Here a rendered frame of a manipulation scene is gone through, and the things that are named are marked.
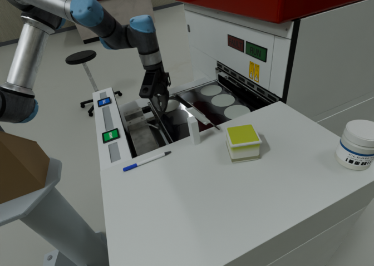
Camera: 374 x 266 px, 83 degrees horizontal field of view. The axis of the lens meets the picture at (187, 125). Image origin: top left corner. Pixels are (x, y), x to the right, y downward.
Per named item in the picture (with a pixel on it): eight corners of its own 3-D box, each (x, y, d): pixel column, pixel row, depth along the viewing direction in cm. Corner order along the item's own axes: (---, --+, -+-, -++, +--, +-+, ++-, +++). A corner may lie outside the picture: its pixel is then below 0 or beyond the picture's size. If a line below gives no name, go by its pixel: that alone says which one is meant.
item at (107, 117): (121, 109, 112) (111, 86, 103) (144, 187, 70) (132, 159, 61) (103, 116, 110) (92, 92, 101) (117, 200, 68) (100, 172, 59)
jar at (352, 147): (348, 145, 54) (361, 115, 48) (377, 163, 48) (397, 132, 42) (326, 155, 52) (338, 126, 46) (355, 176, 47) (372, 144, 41)
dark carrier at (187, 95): (216, 82, 105) (216, 80, 105) (261, 115, 79) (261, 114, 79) (151, 104, 98) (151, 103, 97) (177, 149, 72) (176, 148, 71)
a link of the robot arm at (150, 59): (155, 54, 70) (133, 55, 72) (158, 67, 73) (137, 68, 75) (162, 46, 76) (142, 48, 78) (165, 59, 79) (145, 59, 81)
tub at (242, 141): (251, 141, 60) (252, 122, 55) (260, 161, 54) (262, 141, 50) (225, 144, 60) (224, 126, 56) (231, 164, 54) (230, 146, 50)
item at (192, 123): (206, 132, 65) (202, 95, 57) (212, 139, 62) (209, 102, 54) (188, 139, 64) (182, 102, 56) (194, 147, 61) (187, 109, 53)
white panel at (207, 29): (195, 65, 144) (186, -1, 119) (281, 130, 82) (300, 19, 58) (191, 67, 143) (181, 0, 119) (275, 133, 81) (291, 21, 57)
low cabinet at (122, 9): (139, 14, 815) (132, -16, 754) (158, 26, 615) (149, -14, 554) (83, 28, 769) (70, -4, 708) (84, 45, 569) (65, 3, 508)
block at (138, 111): (142, 112, 96) (139, 106, 94) (143, 115, 94) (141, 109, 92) (124, 117, 94) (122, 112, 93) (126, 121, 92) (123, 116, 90)
